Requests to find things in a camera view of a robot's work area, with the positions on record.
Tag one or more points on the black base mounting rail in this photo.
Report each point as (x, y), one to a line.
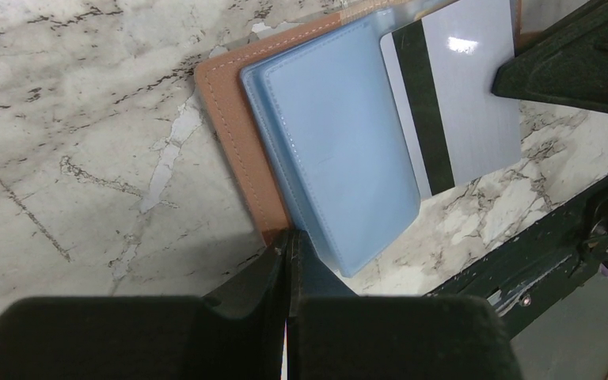
(545, 263)

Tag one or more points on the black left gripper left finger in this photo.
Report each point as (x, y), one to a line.
(233, 332)

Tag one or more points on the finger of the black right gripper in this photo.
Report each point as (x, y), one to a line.
(567, 64)

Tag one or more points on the silver magnetic stripe card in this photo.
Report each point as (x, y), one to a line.
(441, 62)

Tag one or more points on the tan leather card holder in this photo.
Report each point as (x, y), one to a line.
(310, 128)

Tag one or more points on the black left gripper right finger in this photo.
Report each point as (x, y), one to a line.
(334, 333)

